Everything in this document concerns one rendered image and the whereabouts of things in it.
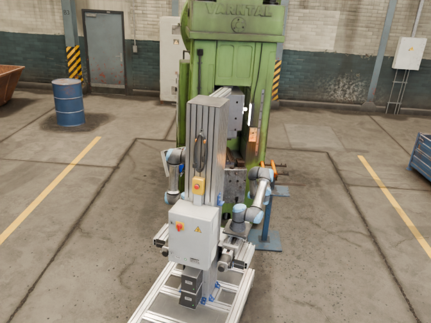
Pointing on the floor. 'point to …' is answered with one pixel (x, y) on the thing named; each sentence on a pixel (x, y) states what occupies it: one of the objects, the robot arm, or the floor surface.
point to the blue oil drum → (68, 102)
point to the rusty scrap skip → (8, 81)
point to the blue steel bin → (421, 156)
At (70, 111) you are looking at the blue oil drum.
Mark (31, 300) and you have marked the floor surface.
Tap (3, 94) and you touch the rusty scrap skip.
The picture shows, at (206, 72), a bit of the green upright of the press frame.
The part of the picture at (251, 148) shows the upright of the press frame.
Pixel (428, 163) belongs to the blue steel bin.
